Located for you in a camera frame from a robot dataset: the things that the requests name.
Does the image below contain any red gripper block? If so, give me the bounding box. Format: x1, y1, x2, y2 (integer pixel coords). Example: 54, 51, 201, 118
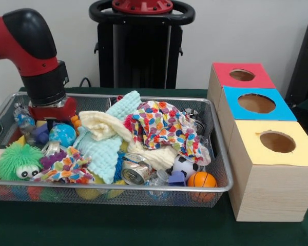
28, 97, 78, 121

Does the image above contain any cream yellow cloth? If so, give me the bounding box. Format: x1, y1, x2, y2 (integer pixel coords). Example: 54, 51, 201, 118
78, 111, 179, 171

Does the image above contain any mint green waffle cloth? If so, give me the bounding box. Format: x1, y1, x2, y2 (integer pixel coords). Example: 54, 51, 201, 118
73, 91, 143, 184

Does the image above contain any green spiky ball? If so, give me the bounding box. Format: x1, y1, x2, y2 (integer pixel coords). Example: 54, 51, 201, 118
0, 142, 44, 181

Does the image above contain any colourful polka dot cloth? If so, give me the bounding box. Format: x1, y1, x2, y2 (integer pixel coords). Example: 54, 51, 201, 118
124, 101, 212, 166
33, 148, 95, 184

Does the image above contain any orange basketball toy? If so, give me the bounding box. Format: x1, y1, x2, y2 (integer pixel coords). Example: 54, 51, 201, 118
187, 171, 218, 201

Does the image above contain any clear mesh bin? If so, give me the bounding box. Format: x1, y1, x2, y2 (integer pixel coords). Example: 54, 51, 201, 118
0, 92, 235, 207

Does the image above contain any wooden box with three holes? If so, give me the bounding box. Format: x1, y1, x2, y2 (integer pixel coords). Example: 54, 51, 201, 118
207, 63, 308, 222

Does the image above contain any blue globe ball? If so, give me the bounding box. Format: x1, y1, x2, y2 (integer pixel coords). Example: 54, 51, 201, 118
49, 123, 78, 148

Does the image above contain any crushed silver can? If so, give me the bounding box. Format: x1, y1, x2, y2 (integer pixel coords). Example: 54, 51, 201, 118
121, 154, 152, 186

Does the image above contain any small purple plastic toy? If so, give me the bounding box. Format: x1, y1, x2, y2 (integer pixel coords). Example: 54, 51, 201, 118
168, 171, 187, 186

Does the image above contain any black and white soccer ball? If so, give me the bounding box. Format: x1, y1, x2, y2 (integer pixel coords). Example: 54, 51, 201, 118
170, 155, 200, 179

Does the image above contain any dark green table cloth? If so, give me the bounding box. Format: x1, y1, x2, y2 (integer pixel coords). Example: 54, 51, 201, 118
0, 86, 308, 246

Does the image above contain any black upright panel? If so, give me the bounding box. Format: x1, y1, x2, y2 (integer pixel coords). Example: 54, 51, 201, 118
285, 17, 308, 121

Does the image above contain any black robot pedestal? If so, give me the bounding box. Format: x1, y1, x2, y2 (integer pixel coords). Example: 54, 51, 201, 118
89, 0, 196, 89

